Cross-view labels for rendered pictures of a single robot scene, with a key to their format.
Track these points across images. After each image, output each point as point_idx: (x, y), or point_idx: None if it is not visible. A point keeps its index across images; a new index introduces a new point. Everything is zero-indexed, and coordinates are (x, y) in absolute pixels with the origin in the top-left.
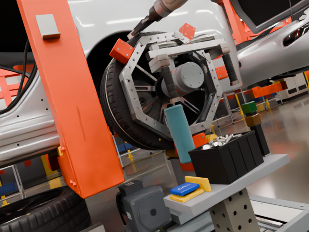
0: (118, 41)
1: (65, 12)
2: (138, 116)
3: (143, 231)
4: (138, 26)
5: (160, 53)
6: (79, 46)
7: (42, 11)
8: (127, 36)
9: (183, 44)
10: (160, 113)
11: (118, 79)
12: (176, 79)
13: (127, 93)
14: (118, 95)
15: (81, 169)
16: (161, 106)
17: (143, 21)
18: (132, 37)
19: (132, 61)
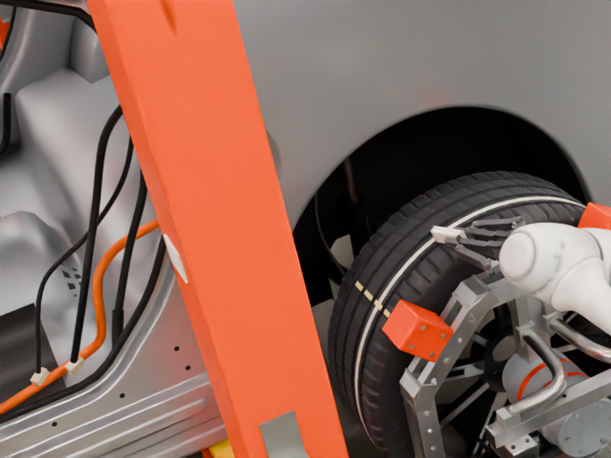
0: (415, 326)
1: (318, 395)
2: None
3: None
4: (471, 260)
5: (522, 431)
6: (342, 456)
7: (272, 411)
8: (431, 232)
9: (585, 345)
10: (485, 422)
11: (395, 378)
12: (546, 428)
13: (417, 433)
14: (392, 413)
15: None
16: (491, 403)
17: (491, 272)
18: (445, 243)
19: (442, 365)
